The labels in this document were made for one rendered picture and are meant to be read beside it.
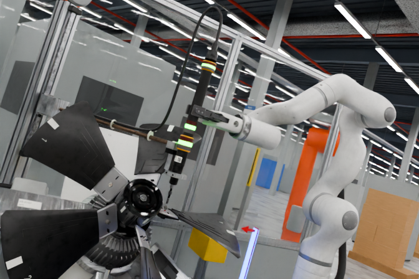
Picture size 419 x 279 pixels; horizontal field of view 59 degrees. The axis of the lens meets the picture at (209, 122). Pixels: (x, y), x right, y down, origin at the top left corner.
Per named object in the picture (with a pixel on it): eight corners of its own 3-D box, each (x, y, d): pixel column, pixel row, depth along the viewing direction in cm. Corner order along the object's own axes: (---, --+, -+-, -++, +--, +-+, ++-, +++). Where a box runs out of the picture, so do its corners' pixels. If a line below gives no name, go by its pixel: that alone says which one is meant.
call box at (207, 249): (186, 248, 156) (193, 224, 157) (206, 251, 161) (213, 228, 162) (202, 264, 142) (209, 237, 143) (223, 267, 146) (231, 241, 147)
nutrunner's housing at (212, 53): (164, 182, 110) (207, 38, 114) (171, 182, 114) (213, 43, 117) (174, 185, 109) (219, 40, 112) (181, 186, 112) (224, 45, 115)
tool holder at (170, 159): (154, 170, 111) (163, 139, 112) (166, 172, 117) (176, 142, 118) (178, 179, 107) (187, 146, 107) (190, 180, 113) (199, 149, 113)
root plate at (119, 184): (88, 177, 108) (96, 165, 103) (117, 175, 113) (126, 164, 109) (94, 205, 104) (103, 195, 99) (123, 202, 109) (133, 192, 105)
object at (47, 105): (32, 112, 141) (39, 91, 142) (47, 116, 147) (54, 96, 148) (49, 118, 136) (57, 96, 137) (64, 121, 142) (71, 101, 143)
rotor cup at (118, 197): (99, 194, 109) (115, 174, 101) (143, 190, 118) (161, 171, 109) (108, 242, 102) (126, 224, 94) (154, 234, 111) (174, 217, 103)
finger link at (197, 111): (214, 121, 110) (194, 114, 107) (209, 121, 113) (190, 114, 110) (217, 111, 111) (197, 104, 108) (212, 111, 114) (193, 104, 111)
